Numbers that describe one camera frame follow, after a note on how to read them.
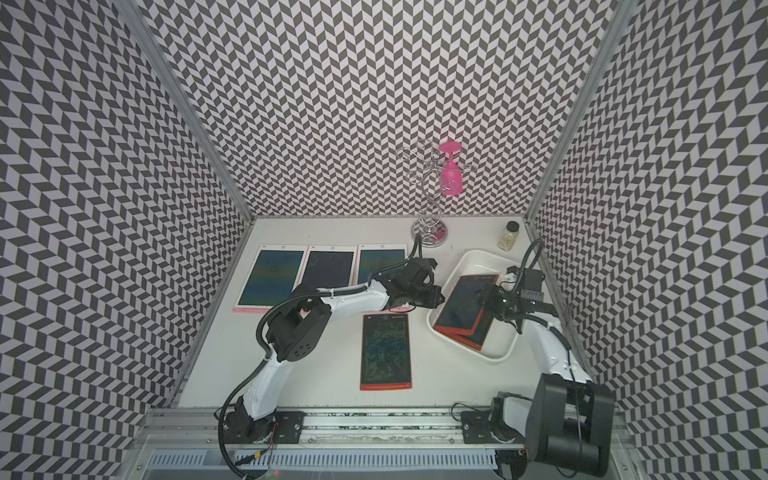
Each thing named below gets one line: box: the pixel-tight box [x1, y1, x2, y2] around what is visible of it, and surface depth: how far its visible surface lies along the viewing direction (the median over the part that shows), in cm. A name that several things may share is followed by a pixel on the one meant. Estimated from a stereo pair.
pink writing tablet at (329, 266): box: [292, 245, 358, 291], surface depth 105 cm
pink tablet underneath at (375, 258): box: [355, 243, 409, 285], surface depth 109 cm
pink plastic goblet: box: [440, 141, 463, 196], surface depth 101 cm
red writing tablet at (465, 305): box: [433, 274, 500, 336], surface depth 93 cm
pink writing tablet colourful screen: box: [232, 244, 309, 313], surface depth 105 cm
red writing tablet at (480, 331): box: [450, 306, 494, 351], surface depth 87 cm
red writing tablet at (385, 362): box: [360, 313, 412, 391], surface depth 87 cm
